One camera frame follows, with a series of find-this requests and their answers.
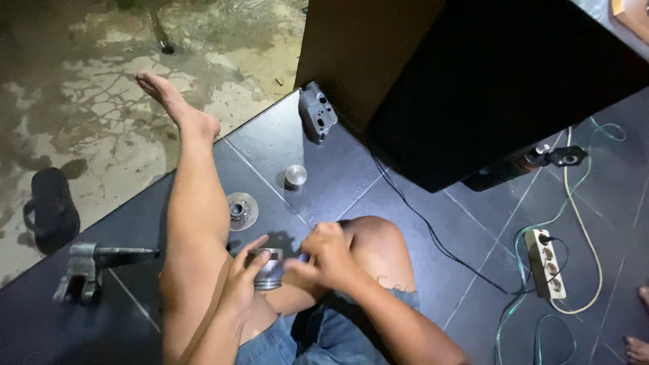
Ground silver disc with gear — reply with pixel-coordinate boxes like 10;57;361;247
226;192;259;232

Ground person's leg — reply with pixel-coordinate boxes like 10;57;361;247
264;215;417;316
135;71;280;365

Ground green cable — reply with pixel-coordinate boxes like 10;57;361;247
494;117;627;365

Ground person's left hand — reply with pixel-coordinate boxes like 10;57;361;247
219;234;273;318

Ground grey metal crankshaft part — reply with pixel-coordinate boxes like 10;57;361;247
53;242;160;306

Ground grey metal engine block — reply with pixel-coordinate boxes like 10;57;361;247
298;81;339;146

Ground silver metal piston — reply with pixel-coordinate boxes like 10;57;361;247
246;247;285;291

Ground small silver metal cylinder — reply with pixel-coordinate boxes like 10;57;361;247
284;164;308;191

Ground person's left leg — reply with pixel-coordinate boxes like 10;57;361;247
135;71;280;365

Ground person's right hand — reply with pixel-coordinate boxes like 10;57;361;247
283;221;367;301

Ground yellow cable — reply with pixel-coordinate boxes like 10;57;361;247
549;126;604;315

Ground brown wooden board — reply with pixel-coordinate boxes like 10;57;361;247
610;0;649;47

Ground white power strip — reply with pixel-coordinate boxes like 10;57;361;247
524;228;568;300

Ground blue denim shorts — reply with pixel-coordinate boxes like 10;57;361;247
234;288;422;365

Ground person's right leg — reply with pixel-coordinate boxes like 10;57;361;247
264;215;417;316

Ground small black device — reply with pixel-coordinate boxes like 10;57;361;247
546;145;589;168

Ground dark wooden cabinet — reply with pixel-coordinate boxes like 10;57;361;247
294;0;649;194

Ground black spray can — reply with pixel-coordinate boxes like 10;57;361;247
463;144;551;193

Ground black rubber sandal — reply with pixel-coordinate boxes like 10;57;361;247
23;167;81;256

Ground dark metal stand leg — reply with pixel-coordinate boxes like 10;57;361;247
147;9;175;55

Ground black power cable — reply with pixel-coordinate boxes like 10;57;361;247
371;154;570;296

